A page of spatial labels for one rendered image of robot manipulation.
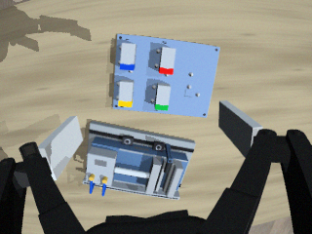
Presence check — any light grey block with red end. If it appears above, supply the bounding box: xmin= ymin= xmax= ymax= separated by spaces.
xmin=159 ymin=47 xmax=176 ymax=75

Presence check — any grey block with green end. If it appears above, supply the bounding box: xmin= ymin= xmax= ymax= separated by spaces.
xmin=155 ymin=83 xmax=171 ymax=111

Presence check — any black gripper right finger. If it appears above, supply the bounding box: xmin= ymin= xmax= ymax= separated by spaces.
xmin=196 ymin=100 xmax=312 ymax=234

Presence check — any grey block with yellow end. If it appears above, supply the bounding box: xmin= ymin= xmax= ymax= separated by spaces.
xmin=118 ymin=79 xmax=135 ymax=107

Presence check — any grey block with blue end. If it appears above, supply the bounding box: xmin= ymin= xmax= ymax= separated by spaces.
xmin=120 ymin=43 xmax=137 ymax=70

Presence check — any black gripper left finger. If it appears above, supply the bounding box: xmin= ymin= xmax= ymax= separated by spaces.
xmin=0 ymin=116 xmax=87 ymax=234

